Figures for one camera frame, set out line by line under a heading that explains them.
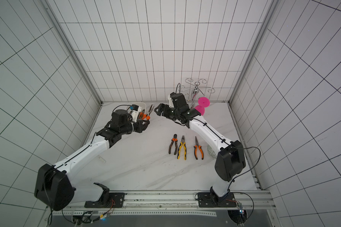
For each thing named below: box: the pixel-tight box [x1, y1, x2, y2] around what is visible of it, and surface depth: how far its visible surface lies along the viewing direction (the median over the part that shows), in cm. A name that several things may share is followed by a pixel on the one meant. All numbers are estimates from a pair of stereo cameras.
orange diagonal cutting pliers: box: [168, 133, 178, 156], surface depth 97 cm
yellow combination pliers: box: [177, 135, 187, 161], surface depth 94 cm
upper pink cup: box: [197, 96, 211, 108], surface depth 86 cm
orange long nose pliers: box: [193, 136, 205, 160], surface depth 94 cm
